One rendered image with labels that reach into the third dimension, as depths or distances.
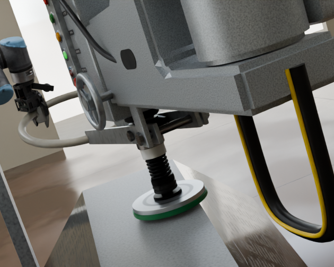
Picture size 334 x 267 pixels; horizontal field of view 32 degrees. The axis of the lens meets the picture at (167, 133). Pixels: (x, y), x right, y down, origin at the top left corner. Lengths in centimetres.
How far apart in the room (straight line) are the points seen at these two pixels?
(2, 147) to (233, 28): 753
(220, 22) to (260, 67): 9
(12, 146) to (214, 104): 744
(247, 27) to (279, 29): 5
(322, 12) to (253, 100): 21
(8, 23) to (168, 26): 718
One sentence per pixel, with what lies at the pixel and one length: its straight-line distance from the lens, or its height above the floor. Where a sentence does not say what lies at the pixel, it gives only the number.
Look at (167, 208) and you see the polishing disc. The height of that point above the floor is 91.
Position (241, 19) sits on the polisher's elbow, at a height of 135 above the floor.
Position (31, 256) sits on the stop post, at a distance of 361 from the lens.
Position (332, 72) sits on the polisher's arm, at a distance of 96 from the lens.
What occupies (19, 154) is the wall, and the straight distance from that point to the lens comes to 836.
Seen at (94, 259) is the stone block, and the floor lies 86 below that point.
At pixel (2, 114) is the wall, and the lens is 829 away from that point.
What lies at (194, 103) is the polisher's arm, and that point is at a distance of 103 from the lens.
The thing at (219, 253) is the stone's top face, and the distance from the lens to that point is 131.
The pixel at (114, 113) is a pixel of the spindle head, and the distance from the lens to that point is 148.
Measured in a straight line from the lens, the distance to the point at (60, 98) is 244.
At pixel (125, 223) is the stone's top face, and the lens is 168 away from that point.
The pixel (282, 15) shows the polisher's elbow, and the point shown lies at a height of 134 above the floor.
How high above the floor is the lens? 140
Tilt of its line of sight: 11 degrees down
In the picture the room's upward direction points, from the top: 18 degrees counter-clockwise
